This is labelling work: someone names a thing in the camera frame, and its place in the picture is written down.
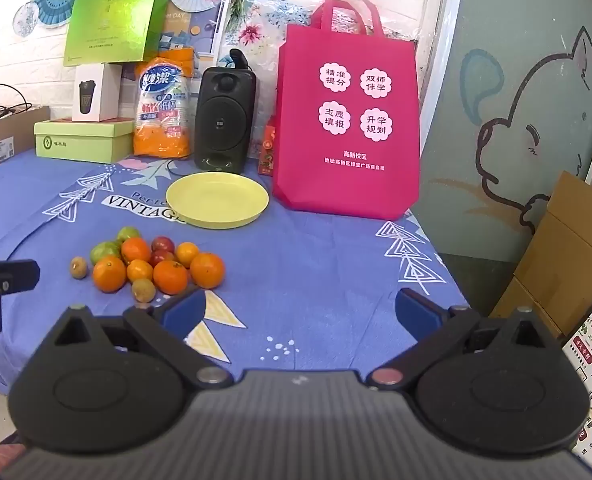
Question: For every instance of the pink tote bag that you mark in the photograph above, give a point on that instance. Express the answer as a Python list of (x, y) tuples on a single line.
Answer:
[(346, 160)]

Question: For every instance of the brown kiwi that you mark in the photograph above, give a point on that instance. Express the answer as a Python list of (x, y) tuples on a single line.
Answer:
[(143, 290), (78, 266)]

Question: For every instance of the red apple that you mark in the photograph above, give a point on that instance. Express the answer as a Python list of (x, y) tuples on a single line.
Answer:
[(161, 257)]

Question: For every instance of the blue and white box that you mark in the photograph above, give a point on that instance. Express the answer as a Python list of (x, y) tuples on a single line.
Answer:
[(196, 25)]

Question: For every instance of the red tomato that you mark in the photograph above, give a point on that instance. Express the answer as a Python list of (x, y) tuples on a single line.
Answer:
[(162, 243)]

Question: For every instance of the black speaker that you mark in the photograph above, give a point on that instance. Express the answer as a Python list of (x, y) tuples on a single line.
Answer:
[(223, 120)]

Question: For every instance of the yellow plate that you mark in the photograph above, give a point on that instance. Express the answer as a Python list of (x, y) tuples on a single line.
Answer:
[(216, 200)]

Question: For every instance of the blue printed tablecloth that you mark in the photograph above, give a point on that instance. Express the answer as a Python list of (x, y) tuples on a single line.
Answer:
[(301, 270)]

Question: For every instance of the black microphone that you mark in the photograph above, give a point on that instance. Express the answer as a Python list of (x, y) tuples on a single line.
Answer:
[(238, 60)]

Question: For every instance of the small pale paper fan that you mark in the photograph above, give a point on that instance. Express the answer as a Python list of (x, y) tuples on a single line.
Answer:
[(25, 20)]

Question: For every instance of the light green shoebox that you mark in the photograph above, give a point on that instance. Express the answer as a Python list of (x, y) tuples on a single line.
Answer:
[(81, 142)]

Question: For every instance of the orange paper cup package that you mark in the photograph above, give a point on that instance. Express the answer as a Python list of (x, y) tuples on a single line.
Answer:
[(163, 130)]

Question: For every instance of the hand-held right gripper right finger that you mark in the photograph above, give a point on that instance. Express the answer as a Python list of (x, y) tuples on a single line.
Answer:
[(416, 310)]

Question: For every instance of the small red box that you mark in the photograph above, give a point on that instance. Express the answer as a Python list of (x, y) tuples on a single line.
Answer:
[(267, 147)]

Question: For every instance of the white cup box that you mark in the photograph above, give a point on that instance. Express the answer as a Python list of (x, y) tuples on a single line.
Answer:
[(96, 92)]

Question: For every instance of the brown cardboard box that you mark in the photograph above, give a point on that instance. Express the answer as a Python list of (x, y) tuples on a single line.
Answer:
[(6, 137)]

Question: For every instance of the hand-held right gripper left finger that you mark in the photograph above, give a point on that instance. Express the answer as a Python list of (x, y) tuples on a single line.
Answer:
[(186, 310)]

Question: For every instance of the large green gift box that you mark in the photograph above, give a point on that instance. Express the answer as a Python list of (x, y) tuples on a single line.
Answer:
[(113, 22)]

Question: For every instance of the green plum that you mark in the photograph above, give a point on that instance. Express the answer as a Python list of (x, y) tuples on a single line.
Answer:
[(128, 233), (102, 251)]

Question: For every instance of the small orange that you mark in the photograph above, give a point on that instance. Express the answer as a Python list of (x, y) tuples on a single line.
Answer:
[(187, 254), (139, 270)]

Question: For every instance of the flattened cardboard box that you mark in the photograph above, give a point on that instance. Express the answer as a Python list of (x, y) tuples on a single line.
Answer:
[(561, 260)]

